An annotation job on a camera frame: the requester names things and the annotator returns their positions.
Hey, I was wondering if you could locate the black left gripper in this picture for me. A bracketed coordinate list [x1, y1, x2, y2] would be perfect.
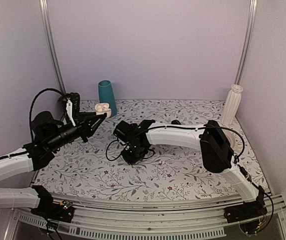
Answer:
[47, 111, 105, 151]

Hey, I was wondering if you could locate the white round earbud case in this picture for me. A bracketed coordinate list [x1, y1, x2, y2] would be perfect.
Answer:
[95, 102, 112, 118]

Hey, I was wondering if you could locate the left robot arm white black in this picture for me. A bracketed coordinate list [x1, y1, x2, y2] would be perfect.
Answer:
[0, 111, 107, 217]

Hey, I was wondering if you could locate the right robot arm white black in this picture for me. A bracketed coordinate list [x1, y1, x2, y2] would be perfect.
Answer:
[113, 120, 264, 218]

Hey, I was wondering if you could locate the black earbud case right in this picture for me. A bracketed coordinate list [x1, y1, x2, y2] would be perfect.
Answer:
[171, 120, 181, 125]

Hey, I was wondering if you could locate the teal tapered vase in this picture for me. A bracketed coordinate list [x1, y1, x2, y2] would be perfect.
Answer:
[98, 79, 117, 117]

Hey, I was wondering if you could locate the white ribbed vase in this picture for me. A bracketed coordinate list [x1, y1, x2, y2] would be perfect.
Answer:
[221, 84, 243, 125]

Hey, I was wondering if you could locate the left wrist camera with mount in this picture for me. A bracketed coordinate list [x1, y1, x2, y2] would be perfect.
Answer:
[64, 92, 80, 127]

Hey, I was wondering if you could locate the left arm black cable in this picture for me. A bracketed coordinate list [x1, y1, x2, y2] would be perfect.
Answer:
[29, 87, 67, 141]

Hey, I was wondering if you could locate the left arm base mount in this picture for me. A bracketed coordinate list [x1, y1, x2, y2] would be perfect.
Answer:
[31, 185, 75, 223]

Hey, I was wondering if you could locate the metal front rail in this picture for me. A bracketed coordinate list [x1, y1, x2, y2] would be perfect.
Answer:
[5, 195, 286, 240]

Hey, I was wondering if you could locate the left metal frame post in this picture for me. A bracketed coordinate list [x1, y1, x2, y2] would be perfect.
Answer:
[39, 0, 66, 93]

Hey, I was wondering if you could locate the metal frame post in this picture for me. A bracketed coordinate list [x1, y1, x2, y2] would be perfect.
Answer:
[39, 0, 66, 93]
[234, 0, 258, 85]

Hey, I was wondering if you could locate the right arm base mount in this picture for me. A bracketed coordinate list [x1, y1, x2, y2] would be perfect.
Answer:
[224, 190, 267, 223]

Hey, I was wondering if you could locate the right metal frame post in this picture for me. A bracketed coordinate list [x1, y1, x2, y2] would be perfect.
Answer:
[234, 0, 258, 85]

